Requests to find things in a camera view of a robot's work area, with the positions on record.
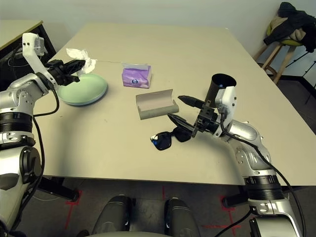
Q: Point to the beige side table black frame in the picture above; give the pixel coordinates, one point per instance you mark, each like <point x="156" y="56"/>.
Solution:
<point x="14" y="29"/>

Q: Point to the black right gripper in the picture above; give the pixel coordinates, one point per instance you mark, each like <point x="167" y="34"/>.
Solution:
<point x="207" y="121"/>

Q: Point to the black sunglasses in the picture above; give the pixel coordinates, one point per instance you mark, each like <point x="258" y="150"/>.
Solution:
<point x="163" y="142"/>

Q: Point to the dark robot leg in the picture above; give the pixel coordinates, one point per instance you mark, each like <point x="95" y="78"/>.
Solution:
<point x="113" y="217"/>
<point x="182" y="219"/>

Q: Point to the dark jacket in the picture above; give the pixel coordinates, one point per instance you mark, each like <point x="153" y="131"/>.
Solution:
<point x="296" y="22"/>

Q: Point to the beige garment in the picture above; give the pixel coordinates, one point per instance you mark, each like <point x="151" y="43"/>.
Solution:
<point x="277" y="23"/>

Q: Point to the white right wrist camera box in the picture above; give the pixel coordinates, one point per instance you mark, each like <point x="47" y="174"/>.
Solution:
<point x="227" y="98"/>

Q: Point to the yellow-green seat cushion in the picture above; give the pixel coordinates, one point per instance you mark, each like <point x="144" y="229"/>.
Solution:
<point x="293" y="44"/>

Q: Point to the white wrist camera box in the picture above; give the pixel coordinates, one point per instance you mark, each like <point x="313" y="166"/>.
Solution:
<point x="227" y="98"/>
<point x="30" y="49"/>

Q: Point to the dark robot right leg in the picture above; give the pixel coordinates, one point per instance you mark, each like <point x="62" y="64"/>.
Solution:
<point x="182" y="219"/>

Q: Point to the dark robot left leg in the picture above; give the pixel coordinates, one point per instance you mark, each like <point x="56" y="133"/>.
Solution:
<point x="113" y="217"/>

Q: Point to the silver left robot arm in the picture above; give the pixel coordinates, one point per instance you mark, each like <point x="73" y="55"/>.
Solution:
<point x="19" y="95"/>

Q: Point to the black tripod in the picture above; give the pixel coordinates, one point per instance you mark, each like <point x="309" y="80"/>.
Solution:
<point x="311" y="74"/>

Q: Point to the light green plate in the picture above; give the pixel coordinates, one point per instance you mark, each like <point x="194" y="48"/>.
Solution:
<point x="84" y="89"/>

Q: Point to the wooden stool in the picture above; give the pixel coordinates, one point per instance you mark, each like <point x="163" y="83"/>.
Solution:
<point x="271" y="61"/>

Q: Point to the purple tissue pack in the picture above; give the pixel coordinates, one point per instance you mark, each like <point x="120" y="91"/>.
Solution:
<point x="135" y="76"/>

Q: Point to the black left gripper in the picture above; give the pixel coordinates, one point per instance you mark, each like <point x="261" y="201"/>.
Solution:
<point x="58" y="71"/>

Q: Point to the grey glasses case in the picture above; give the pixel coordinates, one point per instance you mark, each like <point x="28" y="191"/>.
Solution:
<point x="153" y="108"/>

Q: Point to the grey robot torso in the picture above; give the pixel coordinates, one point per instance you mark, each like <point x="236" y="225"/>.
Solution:
<point x="138" y="234"/>

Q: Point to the black plastic cup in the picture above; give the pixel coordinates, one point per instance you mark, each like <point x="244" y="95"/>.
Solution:
<point x="212" y="89"/>

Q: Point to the white tissue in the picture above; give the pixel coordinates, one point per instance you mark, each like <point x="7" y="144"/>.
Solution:
<point x="79" y="53"/>

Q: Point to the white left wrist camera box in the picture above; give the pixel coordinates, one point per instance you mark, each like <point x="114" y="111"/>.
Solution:
<point x="30" y="49"/>

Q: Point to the light blue plate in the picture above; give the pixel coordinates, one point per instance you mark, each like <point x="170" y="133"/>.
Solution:
<point x="98" y="99"/>

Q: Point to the person's black shoe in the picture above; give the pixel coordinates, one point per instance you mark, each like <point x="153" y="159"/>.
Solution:
<point x="83" y="233"/>

